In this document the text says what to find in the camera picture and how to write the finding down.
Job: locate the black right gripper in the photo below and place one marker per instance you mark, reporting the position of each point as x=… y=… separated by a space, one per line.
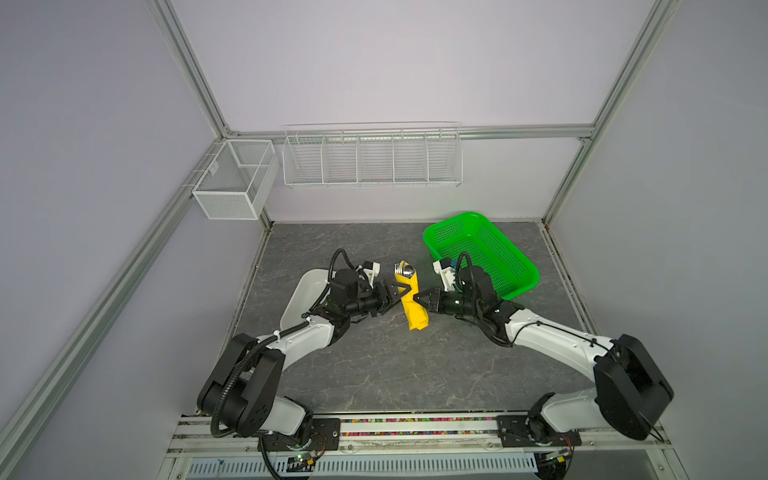
x=437 y=297

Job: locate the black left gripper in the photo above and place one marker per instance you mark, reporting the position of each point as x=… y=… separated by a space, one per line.
x=382 y=298

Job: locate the yellow paper napkin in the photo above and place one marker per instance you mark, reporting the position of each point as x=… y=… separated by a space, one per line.
x=416 y=315

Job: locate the silver spoon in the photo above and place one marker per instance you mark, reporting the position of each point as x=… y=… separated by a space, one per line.
x=407 y=270

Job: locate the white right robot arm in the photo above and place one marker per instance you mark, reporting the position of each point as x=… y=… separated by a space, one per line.
x=629 y=392

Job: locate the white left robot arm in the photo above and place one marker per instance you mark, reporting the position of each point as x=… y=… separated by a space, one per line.
x=241 y=393

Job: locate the green plastic perforated basket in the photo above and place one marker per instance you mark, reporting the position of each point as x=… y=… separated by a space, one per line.
x=511 y=272

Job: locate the white plastic cutlery tray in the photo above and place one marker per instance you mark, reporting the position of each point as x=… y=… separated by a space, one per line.
x=307 y=291

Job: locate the small white mesh basket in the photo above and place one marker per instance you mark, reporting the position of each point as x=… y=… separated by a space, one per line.
x=238 y=179

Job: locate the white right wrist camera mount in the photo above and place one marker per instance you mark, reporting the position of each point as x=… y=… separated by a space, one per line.
x=445 y=269

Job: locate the long white wire rack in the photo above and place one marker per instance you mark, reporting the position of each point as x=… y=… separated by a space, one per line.
x=426 y=153

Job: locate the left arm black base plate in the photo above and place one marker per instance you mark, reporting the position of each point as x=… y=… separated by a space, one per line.
x=318 y=433

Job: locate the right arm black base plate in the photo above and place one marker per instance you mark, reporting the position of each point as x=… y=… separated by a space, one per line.
x=519 y=430

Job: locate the white slotted cable duct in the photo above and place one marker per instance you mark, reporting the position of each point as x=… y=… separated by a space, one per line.
x=340 y=466

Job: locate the aluminium enclosure frame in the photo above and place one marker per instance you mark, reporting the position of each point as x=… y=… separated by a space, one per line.
x=30 y=420

